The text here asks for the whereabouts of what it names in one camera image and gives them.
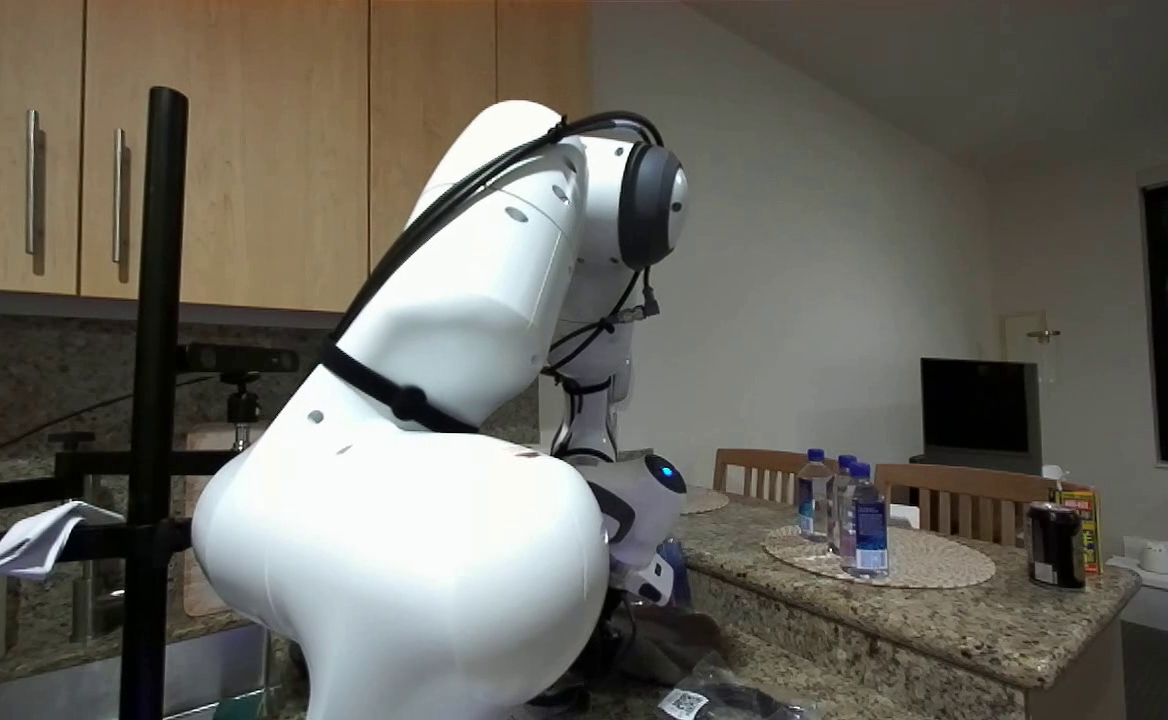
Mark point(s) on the grey towel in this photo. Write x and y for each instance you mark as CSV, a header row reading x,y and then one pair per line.
x,y
670,641

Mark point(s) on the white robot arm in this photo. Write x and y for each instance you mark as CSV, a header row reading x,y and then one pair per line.
x,y
408,572

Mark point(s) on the wooden chair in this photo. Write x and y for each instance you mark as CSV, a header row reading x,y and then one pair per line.
x,y
757,474
987,500

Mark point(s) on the clear water bottle blue cap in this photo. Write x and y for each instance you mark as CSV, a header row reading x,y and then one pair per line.
x,y
871,533
813,500
842,507

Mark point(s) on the wide wooden cabinet door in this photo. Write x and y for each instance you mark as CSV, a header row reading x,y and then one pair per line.
x,y
264,144

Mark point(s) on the black monitor screen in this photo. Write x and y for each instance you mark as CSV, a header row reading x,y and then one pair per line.
x,y
981,415

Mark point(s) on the black vertical pole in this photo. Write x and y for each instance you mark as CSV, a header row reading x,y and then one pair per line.
x,y
156,266

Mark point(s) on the black horizontal clamp bar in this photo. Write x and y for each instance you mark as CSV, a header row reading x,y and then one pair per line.
x,y
107,462
107,540

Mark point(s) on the black drink can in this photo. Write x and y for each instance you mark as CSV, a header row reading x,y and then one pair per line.
x,y
1053,545

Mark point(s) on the yellow box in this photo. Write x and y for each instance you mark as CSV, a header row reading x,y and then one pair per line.
x,y
1084,512

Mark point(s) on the white crumpled cloth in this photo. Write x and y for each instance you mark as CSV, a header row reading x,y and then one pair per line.
x,y
47,537

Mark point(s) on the black camera on mount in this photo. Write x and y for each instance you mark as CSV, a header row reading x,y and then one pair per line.
x,y
236,356

